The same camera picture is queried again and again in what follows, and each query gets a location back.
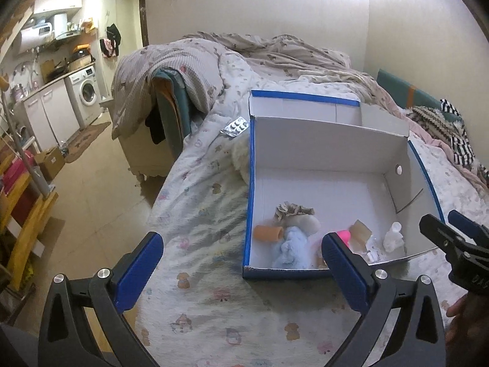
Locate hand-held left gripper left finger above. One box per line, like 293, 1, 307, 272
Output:
37, 231, 165, 367

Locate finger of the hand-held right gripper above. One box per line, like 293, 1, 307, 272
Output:
448, 209, 489, 244
419, 214, 465, 261

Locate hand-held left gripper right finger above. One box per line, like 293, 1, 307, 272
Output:
321, 232, 447, 367

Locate white small bottle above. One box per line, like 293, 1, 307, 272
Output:
383, 222, 406, 253

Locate tan soft item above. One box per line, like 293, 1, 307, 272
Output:
351, 220, 373, 245

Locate beige patterned sock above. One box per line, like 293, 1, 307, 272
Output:
274, 202, 316, 224

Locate orange soft cylinder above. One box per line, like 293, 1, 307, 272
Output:
255, 225, 284, 242

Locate blue and white cardboard box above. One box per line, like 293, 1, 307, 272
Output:
242, 90, 447, 280

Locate person's right hand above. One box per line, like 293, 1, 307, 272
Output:
445, 294, 489, 352

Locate clear plastic bag with label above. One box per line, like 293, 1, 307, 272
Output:
359, 237, 386, 264

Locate light blue fuzzy sock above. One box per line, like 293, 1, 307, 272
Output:
271, 226, 311, 269

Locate cream plush item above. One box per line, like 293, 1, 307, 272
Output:
285, 214, 321, 238

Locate black and white striped garment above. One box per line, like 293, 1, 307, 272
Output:
439, 98, 477, 169

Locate brown patterned knit garment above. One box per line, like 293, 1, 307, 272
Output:
407, 105, 465, 142

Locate yellow wooden rack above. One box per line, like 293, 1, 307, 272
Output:
0, 138, 60, 291

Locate brown door mat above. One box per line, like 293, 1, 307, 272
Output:
63, 121, 111, 164

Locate black hanging cloth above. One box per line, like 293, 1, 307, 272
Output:
145, 106, 167, 146

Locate red storage bin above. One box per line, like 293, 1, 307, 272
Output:
2, 161, 32, 223

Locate teal bed headboard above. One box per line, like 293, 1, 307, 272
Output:
377, 69, 463, 116

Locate cream fleece blanket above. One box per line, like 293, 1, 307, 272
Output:
231, 138, 251, 184

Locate silver pill blister pack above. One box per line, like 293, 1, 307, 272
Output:
219, 117, 249, 137

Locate white floor cabinet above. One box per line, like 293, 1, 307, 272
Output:
22, 82, 81, 150

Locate white washing machine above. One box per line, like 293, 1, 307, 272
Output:
64, 65, 103, 128

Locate beige printed duvet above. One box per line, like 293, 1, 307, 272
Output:
111, 31, 379, 140

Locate dark hanging clothes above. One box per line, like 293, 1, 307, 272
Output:
100, 23, 122, 59

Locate dark door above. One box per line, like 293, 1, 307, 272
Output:
138, 0, 148, 48

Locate white water heater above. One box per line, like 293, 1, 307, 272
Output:
16, 23, 54, 54

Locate white wall cabinet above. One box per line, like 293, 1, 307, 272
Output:
32, 0, 83, 16

